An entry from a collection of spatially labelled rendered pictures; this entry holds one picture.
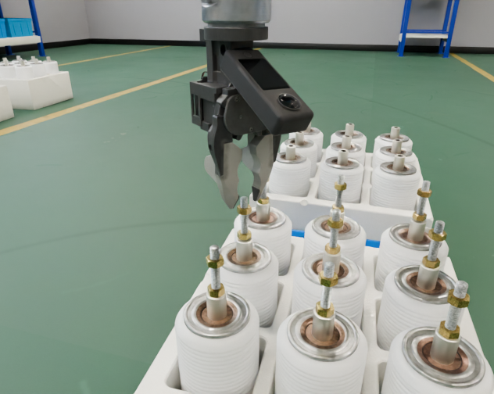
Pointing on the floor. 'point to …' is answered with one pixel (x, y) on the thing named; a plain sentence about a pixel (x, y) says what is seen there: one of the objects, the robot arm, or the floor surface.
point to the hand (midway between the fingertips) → (247, 197)
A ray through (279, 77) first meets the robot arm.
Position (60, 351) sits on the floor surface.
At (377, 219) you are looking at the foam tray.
